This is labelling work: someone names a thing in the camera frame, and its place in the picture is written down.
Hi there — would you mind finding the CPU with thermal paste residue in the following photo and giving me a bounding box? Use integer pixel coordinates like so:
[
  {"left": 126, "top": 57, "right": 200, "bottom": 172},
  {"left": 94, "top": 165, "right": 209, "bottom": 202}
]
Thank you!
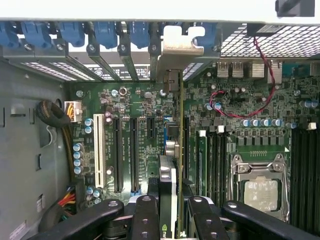
[{"left": 243, "top": 176, "right": 280, "bottom": 211}]

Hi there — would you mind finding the long black expansion slot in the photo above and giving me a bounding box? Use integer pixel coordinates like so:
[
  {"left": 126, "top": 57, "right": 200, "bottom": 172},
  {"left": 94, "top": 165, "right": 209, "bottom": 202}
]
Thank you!
[
  {"left": 130, "top": 117, "right": 140, "bottom": 193},
  {"left": 114, "top": 117, "right": 124, "bottom": 193},
  {"left": 184, "top": 117, "right": 190, "bottom": 181}
]

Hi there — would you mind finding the white expansion slot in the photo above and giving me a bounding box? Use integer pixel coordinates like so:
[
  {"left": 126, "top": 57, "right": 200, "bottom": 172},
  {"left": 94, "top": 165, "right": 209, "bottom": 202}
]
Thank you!
[{"left": 93, "top": 113, "right": 105, "bottom": 189}]

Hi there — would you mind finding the short black expansion slot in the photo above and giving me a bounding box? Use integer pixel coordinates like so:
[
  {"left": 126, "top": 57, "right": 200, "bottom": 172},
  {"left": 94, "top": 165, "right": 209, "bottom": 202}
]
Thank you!
[{"left": 146, "top": 116, "right": 156, "bottom": 140}]

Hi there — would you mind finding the green motherboard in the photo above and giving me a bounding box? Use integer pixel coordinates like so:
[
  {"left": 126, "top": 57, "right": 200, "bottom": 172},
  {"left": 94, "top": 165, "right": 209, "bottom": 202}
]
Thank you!
[{"left": 71, "top": 59, "right": 320, "bottom": 240}]

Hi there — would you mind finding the white power connector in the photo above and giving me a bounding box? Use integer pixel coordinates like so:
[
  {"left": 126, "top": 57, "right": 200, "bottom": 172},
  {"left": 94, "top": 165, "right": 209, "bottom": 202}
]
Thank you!
[{"left": 64, "top": 100, "right": 83, "bottom": 123}]

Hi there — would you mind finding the grey power supply unit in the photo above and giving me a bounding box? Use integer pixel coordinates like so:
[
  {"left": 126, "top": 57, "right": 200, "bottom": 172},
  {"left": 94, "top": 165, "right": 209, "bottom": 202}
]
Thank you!
[{"left": 0, "top": 59, "right": 76, "bottom": 240}]

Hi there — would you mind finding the blue card retention clip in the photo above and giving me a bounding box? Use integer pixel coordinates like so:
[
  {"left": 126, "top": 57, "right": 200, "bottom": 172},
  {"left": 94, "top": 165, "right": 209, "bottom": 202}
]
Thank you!
[
  {"left": 59, "top": 21, "right": 86, "bottom": 48},
  {"left": 93, "top": 21, "right": 118, "bottom": 50},
  {"left": 21, "top": 21, "right": 52, "bottom": 50},
  {"left": 196, "top": 22, "right": 219, "bottom": 48},
  {"left": 128, "top": 21, "right": 151, "bottom": 50},
  {"left": 0, "top": 21, "right": 19, "bottom": 48}
]

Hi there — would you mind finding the black open PC case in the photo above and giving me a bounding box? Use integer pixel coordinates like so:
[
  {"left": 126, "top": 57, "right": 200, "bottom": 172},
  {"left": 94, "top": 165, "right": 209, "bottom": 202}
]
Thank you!
[{"left": 0, "top": 17, "right": 320, "bottom": 240}]

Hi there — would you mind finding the metal CPU socket frame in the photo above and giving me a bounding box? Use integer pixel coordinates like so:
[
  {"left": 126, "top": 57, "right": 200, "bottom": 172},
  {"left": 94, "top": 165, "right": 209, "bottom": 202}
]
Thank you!
[{"left": 231, "top": 153, "right": 291, "bottom": 222}]

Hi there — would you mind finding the coloured power wire bundle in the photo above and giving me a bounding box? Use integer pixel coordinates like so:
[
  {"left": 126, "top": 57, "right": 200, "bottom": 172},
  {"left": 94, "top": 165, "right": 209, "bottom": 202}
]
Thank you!
[{"left": 57, "top": 186, "right": 77, "bottom": 218}]

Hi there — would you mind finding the black sleeved cable bundle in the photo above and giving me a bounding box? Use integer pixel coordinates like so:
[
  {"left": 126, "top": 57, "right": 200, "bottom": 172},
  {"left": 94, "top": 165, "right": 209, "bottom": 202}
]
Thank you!
[{"left": 36, "top": 99, "right": 72, "bottom": 126}]

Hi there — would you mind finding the red black twisted wire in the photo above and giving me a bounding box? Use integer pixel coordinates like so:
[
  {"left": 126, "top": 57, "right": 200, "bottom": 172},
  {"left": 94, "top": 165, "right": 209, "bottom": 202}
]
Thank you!
[{"left": 208, "top": 36, "right": 277, "bottom": 118}]

